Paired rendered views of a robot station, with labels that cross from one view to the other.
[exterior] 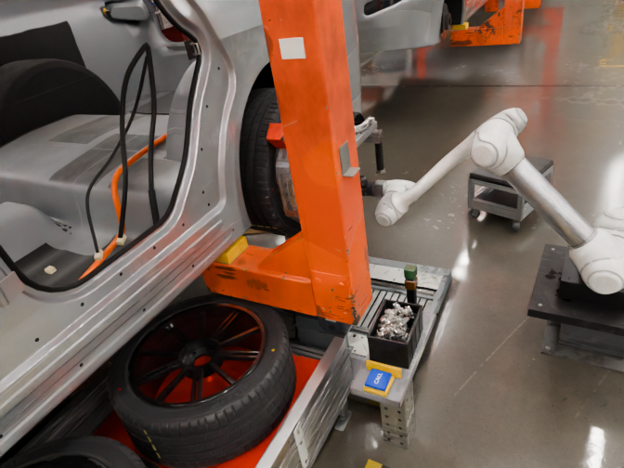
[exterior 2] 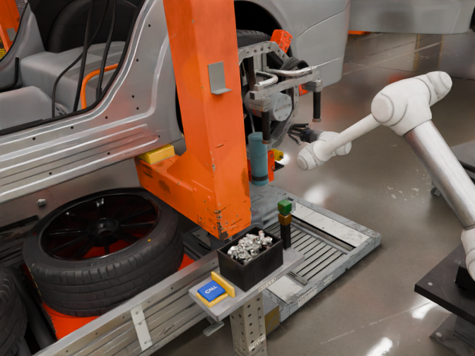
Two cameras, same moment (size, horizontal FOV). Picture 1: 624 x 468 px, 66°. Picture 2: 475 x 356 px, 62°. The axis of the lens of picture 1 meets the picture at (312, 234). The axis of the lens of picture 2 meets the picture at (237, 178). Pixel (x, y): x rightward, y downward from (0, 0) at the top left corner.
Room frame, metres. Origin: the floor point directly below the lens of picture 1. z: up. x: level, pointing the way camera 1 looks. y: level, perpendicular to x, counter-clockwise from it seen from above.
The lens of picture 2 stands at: (0.15, -0.60, 1.43)
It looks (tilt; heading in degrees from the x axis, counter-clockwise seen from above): 28 degrees down; 20
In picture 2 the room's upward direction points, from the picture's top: 6 degrees counter-clockwise
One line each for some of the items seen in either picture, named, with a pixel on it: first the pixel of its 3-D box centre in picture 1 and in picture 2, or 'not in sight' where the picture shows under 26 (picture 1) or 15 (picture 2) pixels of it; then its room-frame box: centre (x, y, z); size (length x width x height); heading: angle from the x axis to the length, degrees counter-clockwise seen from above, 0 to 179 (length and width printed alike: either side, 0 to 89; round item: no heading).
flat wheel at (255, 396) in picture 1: (206, 370); (108, 244); (1.31, 0.48, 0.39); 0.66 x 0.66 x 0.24
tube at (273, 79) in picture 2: not in sight; (257, 72); (1.83, -0.12, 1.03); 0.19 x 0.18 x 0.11; 58
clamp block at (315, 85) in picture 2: (371, 135); (312, 84); (2.01, -0.34, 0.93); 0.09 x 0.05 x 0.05; 58
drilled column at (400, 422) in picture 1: (396, 399); (247, 322); (1.17, -0.20, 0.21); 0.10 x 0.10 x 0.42; 58
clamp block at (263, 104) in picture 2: not in sight; (259, 102); (1.73, -0.15, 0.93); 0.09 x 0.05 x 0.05; 58
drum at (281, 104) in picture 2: not in sight; (267, 104); (1.94, -0.13, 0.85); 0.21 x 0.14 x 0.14; 58
